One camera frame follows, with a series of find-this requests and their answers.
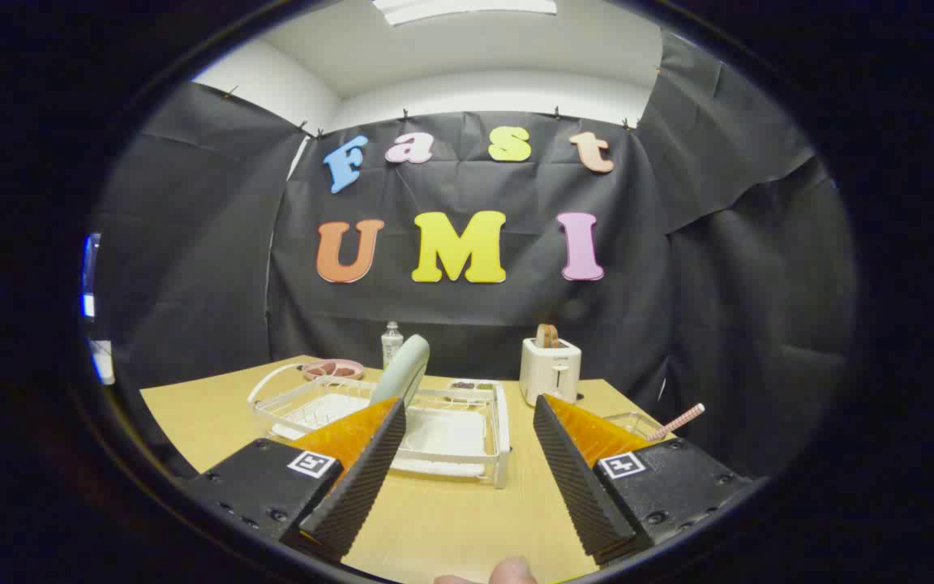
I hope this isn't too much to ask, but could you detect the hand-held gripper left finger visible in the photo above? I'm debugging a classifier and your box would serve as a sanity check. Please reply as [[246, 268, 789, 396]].
[[179, 396, 408, 565]]

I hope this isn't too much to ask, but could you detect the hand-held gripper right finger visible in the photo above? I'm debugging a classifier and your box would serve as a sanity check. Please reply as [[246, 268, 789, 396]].
[[532, 394, 753, 567]]

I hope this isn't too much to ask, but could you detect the metal wire basket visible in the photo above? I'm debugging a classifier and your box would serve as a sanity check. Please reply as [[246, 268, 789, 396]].
[[603, 411, 666, 443]]

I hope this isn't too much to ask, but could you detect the white wire dish rack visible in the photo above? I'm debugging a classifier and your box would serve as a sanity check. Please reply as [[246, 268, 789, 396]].
[[246, 361, 512, 489]]

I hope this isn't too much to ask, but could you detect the pink handled white spoon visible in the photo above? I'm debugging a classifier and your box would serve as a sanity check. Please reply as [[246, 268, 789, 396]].
[[647, 403, 706, 443]]

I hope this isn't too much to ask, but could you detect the light green plate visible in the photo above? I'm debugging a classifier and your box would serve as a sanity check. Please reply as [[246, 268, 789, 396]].
[[370, 335, 431, 408]]

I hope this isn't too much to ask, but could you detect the pink oval plate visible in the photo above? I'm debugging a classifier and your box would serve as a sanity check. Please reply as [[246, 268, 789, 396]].
[[302, 359, 365, 382]]

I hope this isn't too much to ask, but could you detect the white toaster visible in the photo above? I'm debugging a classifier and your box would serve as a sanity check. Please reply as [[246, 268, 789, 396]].
[[519, 337, 583, 407]]

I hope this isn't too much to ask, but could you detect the plastic bottle green drink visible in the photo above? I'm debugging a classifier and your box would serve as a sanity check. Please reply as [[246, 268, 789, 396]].
[[381, 321, 405, 370]]

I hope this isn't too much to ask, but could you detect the white monitor stand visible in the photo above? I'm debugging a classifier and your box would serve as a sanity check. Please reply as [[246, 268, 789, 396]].
[[90, 341, 116, 386]]

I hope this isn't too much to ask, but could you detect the black backdrop cloth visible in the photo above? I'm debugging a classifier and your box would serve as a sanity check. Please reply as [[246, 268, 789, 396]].
[[86, 32, 857, 479]]

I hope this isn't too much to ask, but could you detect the computer monitor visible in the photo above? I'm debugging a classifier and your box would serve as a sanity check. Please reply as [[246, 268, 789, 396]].
[[80, 234, 103, 319]]

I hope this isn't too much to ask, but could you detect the ceiling light panel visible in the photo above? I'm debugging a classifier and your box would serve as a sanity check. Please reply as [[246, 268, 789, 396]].
[[372, 0, 559, 27]]

